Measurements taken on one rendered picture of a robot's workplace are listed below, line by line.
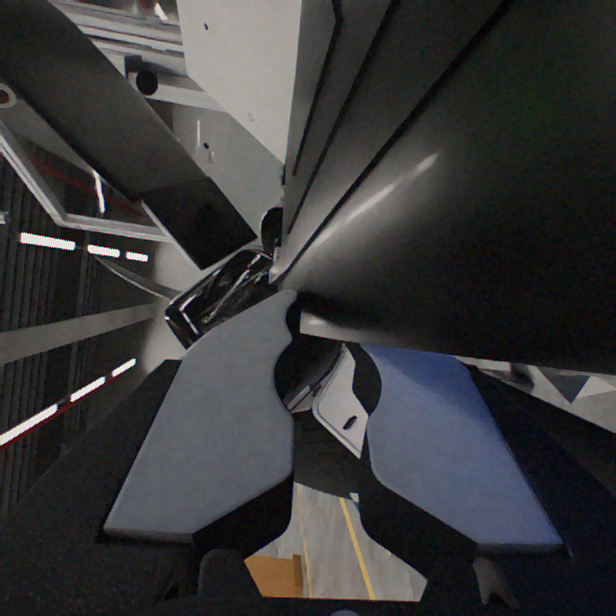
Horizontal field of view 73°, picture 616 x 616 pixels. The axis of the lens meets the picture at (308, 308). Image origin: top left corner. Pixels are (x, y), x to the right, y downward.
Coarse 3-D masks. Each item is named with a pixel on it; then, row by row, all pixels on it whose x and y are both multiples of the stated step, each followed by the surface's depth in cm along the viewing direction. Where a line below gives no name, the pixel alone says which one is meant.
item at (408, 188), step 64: (320, 0) 9; (384, 0) 6; (448, 0) 5; (512, 0) 4; (576, 0) 4; (320, 64) 9; (384, 64) 7; (448, 64) 5; (512, 64) 4; (576, 64) 4; (320, 128) 10; (384, 128) 7; (448, 128) 6; (512, 128) 5; (576, 128) 4; (320, 192) 11; (384, 192) 7; (448, 192) 6; (512, 192) 5; (576, 192) 4; (320, 256) 11; (384, 256) 8; (448, 256) 6; (512, 256) 5; (576, 256) 4; (320, 320) 12; (384, 320) 8; (448, 320) 6; (512, 320) 5; (576, 320) 4
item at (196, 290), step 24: (264, 216) 34; (264, 240) 36; (240, 264) 29; (264, 264) 28; (192, 288) 29; (216, 288) 28; (240, 288) 27; (264, 288) 27; (168, 312) 28; (192, 312) 27; (216, 312) 26; (240, 312) 26; (192, 336) 26; (312, 336) 28; (312, 360) 28; (336, 360) 30; (312, 384) 30
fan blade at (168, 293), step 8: (96, 256) 53; (104, 264) 50; (112, 264) 54; (120, 272) 49; (128, 272) 54; (128, 280) 46; (136, 280) 48; (144, 280) 51; (144, 288) 44; (152, 288) 45; (160, 288) 47; (168, 288) 52; (160, 296) 43; (168, 296) 42; (176, 296) 43
